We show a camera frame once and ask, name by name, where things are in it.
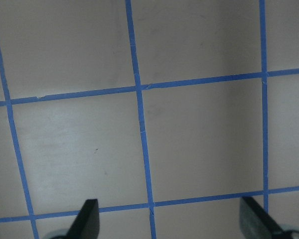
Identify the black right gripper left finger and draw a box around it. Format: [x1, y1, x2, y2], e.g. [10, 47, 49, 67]
[67, 199, 100, 239]

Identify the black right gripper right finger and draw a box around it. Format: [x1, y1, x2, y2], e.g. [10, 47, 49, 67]
[239, 197, 284, 239]

